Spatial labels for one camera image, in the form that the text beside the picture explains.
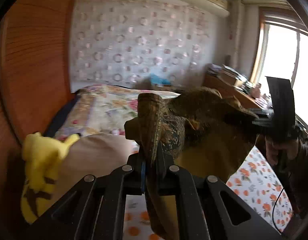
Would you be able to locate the pink figurine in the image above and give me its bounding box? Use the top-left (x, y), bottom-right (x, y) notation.
top-left (250, 83), bottom-right (261, 99)

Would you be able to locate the wooden wardrobe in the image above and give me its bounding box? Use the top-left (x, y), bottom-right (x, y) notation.
top-left (0, 0), bottom-right (75, 199)

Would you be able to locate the blue bag on box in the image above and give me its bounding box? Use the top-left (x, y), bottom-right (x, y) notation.
top-left (149, 74), bottom-right (171, 87)

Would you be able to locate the window with wooden frame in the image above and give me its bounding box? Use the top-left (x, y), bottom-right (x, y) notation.
top-left (251, 7), bottom-right (308, 126)

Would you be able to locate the beige window drape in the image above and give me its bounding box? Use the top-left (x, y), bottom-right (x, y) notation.
top-left (228, 0), bottom-right (245, 69)

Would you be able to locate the brown gold patterned garment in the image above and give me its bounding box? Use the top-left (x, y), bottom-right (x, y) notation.
top-left (124, 87), bottom-right (257, 239)

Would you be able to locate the circle patterned sheer curtain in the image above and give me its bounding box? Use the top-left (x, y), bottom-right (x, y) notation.
top-left (69, 0), bottom-right (222, 90)

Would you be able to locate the navy blue blanket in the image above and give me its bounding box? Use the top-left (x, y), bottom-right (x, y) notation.
top-left (43, 95), bottom-right (80, 138)

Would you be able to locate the person's right hand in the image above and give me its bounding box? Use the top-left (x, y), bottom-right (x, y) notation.
top-left (265, 137), bottom-right (300, 172)

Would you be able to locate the yellow plush toy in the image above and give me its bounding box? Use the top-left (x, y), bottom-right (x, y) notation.
top-left (21, 132), bottom-right (80, 224)

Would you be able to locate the stack of papers and boxes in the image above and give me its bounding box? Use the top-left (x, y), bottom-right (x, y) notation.
top-left (206, 63), bottom-right (247, 87)

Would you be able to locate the wooden low cabinet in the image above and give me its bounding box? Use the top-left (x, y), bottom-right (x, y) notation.
top-left (202, 74), bottom-right (261, 109)

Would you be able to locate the beige pillow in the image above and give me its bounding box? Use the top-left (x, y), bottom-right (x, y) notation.
top-left (51, 133), bottom-right (138, 203)

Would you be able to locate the orange print white sheet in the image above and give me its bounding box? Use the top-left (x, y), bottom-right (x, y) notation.
top-left (123, 146), bottom-right (293, 239)

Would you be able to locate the floral bed blanket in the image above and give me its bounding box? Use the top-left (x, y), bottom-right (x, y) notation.
top-left (54, 85), bottom-right (178, 141)

